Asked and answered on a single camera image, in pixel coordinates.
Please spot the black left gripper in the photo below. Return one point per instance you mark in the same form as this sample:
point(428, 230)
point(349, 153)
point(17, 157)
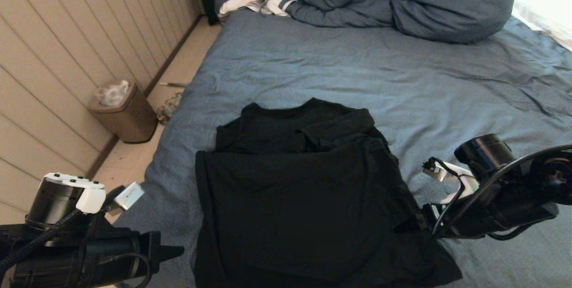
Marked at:
point(89, 256)

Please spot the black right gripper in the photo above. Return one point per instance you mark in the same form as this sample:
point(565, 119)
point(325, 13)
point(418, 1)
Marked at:
point(487, 216)

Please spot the black moon print T-shirt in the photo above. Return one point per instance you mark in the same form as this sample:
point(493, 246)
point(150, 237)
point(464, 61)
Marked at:
point(304, 207)

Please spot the brown trash bin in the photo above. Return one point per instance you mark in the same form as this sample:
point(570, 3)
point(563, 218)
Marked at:
point(132, 120)

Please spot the patterned item on floor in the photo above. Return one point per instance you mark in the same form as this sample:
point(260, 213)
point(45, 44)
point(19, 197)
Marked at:
point(170, 107)

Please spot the thin grey rod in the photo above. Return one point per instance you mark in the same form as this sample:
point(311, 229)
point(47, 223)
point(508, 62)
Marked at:
point(174, 84)

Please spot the clear plastic bin liner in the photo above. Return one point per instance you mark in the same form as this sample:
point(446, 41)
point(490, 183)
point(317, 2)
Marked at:
point(111, 93)

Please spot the blue bed sheet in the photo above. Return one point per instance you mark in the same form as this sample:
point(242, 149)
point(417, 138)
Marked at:
point(335, 55)

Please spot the white pillow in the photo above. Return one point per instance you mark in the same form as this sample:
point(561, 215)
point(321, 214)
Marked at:
point(547, 16)

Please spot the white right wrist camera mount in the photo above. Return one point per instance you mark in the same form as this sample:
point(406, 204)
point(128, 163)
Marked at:
point(451, 176)

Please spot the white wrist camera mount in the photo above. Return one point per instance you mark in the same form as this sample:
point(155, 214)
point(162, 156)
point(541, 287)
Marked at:
point(451, 176)
point(91, 198)

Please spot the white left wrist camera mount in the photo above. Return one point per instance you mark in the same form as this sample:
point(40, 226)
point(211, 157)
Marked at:
point(91, 198)

